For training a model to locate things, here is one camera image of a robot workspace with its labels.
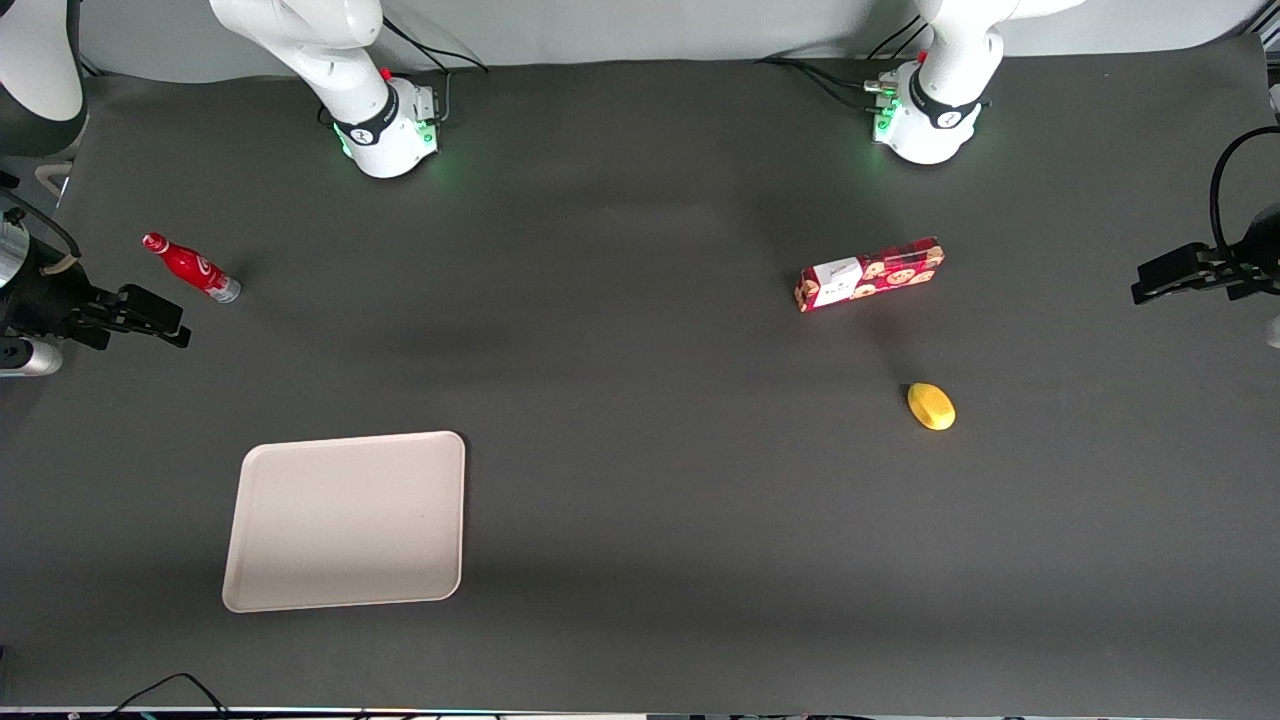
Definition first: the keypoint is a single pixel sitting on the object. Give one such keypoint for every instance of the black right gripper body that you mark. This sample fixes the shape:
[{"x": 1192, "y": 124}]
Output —
[{"x": 52, "y": 298}]

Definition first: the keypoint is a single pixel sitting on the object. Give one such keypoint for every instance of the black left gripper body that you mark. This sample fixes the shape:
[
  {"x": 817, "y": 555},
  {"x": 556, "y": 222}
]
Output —
[{"x": 1232, "y": 270}]

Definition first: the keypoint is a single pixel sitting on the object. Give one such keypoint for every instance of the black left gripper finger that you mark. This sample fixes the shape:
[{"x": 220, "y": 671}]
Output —
[
  {"x": 1175, "y": 286},
  {"x": 1180, "y": 260}
]

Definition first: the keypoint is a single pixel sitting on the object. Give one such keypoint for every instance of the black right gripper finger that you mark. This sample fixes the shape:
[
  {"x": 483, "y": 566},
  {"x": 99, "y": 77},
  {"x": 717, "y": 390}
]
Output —
[
  {"x": 150, "y": 302},
  {"x": 150, "y": 329}
]

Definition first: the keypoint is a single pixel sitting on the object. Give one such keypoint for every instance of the red coke bottle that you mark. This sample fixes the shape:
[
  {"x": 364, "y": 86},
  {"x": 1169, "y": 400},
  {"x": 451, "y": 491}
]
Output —
[{"x": 190, "y": 266}]

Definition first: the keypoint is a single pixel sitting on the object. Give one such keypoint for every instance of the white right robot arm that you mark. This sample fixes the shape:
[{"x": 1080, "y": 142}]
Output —
[{"x": 330, "y": 50}]

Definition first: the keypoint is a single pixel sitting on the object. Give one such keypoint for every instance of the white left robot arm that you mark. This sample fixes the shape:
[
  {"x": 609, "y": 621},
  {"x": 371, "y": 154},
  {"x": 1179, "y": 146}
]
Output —
[{"x": 950, "y": 60}]

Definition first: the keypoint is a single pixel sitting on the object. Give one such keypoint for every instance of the beige plastic tray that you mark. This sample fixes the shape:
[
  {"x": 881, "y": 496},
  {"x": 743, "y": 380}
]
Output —
[{"x": 345, "y": 520}]

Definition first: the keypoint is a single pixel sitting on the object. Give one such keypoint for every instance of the yellow lemon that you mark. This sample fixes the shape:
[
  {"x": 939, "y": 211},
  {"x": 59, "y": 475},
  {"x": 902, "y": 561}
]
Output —
[{"x": 931, "y": 406}]

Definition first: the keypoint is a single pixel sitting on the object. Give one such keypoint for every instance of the red cookie box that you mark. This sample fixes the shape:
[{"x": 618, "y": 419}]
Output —
[{"x": 870, "y": 275}]

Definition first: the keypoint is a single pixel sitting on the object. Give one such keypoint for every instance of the dark grey table mat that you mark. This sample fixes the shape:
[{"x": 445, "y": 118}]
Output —
[{"x": 640, "y": 450}]

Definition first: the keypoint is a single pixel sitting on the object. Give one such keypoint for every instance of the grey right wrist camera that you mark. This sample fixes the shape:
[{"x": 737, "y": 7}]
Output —
[{"x": 28, "y": 359}]

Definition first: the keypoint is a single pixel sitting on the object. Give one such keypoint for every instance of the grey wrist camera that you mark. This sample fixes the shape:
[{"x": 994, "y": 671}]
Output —
[
  {"x": 28, "y": 359},
  {"x": 1274, "y": 332}
]

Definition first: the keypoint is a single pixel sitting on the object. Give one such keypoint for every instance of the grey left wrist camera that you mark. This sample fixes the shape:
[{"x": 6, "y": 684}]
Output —
[{"x": 1274, "y": 332}]

